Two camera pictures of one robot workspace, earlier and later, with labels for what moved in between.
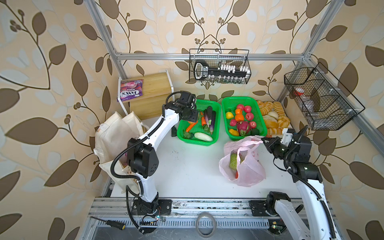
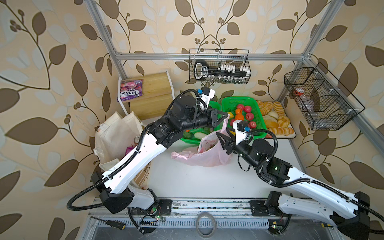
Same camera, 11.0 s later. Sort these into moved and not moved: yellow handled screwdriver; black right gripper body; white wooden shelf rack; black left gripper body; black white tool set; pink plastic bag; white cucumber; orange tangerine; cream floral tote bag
Moved: black left gripper body; pink plastic bag; black right gripper body
Not moved: cream floral tote bag; yellow handled screwdriver; white cucumber; orange tangerine; white wooden shelf rack; black white tool set
